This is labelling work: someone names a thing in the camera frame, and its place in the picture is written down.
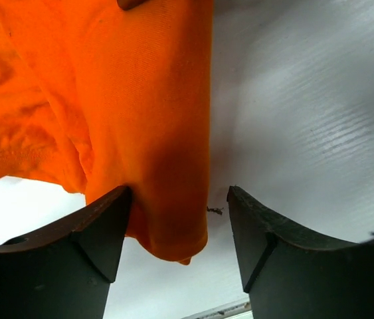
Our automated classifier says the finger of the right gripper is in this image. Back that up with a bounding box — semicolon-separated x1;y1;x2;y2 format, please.
116;0;147;11

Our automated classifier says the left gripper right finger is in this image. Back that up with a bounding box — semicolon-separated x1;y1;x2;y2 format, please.
227;186;374;318

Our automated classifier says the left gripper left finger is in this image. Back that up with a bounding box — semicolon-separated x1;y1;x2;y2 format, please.
0;186;132;319

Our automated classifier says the orange t shirt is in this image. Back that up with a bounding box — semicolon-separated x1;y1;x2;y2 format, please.
0;1;213;265

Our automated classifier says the aluminium rail frame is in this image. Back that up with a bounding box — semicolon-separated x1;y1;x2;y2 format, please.
183;297;253;319

